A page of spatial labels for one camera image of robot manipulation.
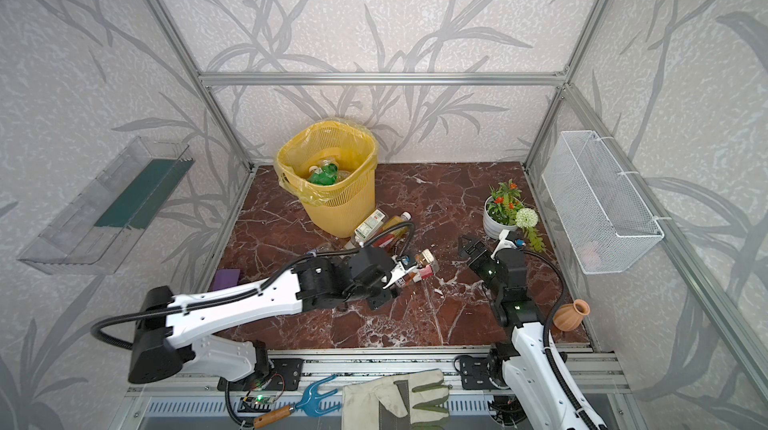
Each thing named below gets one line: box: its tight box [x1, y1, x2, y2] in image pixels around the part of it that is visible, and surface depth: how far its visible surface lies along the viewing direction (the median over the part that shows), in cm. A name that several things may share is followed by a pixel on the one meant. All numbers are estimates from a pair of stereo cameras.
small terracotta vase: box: [553, 299, 590, 332], surface depth 75 cm
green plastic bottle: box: [308, 160, 338, 186], surface depth 92 cm
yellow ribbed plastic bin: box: [274, 119, 378, 238], surface depth 91 cm
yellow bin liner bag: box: [274, 119, 379, 205], surface depth 91 cm
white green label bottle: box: [354, 209, 385, 248], surface depth 98 cm
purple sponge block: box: [212, 269, 241, 291], surface depth 91 cm
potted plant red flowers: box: [483, 179, 546, 252], surface depth 91 cm
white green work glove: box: [341, 368, 452, 430], surface depth 71 cm
